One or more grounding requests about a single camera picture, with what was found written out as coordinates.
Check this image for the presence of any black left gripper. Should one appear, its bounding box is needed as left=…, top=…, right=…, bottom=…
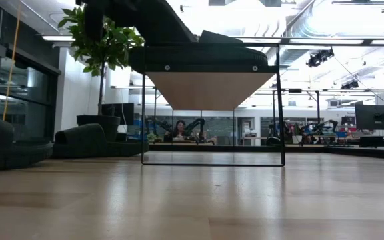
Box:
left=103, top=0, right=198, bottom=47

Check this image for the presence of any black slide sandal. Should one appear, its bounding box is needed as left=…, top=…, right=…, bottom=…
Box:
left=51, top=123, right=150, bottom=159
left=127, top=29, right=269, bottom=75
left=0, top=111, right=53, bottom=173

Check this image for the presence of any green plant in black pot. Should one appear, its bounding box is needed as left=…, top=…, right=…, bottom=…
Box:
left=57, top=6, right=145, bottom=143

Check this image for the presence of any black monitor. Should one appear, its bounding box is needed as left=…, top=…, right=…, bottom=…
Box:
left=101, top=102, right=135, bottom=126
left=355, top=104, right=384, bottom=131

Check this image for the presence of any person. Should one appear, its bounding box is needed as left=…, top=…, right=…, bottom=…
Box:
left=170, top=119, right=193, bottom=141

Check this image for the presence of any black ceiling spotlight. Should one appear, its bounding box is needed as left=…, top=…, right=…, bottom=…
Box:
left=340, top=79, right=360, bottom=90
left=305, top=48, right=335, bottom=69

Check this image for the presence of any black frame wooden top shelf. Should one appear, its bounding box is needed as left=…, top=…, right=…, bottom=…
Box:
left=141, top=42, right=286, bottom=167

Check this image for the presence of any black aluminium rig frame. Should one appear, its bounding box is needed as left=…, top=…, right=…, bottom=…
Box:
left=148, top=142, right=384, bottom=161

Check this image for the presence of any yellow cable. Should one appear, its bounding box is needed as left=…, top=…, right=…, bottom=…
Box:
left=1, top=0, right=23, bottom=123

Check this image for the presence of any silver ventilation duct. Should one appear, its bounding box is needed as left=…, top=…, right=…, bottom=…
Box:
left=277, top=0, right=336, bottom=67

